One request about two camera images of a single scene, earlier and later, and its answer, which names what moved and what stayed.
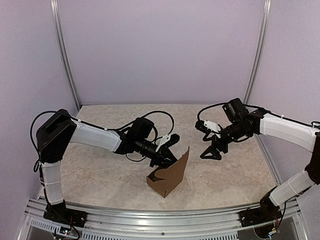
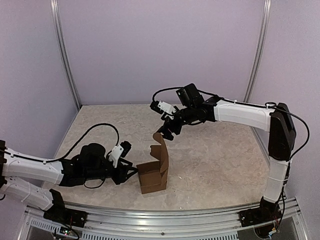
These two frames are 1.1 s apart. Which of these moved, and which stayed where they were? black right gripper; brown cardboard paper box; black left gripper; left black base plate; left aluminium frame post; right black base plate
Moved: black left gripper; black right gripper; brown cardboard paper box
Stayed: left aluminium frame post; left black base plate; right black base plate
